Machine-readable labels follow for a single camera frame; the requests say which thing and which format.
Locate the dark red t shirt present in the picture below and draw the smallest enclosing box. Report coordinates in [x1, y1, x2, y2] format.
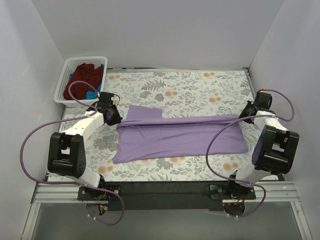
[62, 63, 104, 101]

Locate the purple t shirt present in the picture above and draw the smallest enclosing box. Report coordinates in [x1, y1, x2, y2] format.
[112, 105, 249, 164]

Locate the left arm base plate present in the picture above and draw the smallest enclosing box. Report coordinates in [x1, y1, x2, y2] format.
[77, 184, 122, 201]

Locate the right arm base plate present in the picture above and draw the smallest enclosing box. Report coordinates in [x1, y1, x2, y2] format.
[209, 182, 256, 200]

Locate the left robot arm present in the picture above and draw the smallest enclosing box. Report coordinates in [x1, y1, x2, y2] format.
[47, 92, 122, 200]

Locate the blue t shirt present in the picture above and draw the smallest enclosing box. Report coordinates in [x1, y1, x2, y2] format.
[68, 63, 104, 100]

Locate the white plastic laundry basket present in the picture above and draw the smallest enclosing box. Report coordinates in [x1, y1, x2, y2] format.
[54, 56, 108, 107]

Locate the aluminium frame rail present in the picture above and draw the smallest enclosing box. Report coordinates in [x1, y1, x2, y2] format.
[31, 180, 300, 203]

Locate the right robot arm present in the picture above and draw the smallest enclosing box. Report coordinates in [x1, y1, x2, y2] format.
[226, 89, 300, 199]

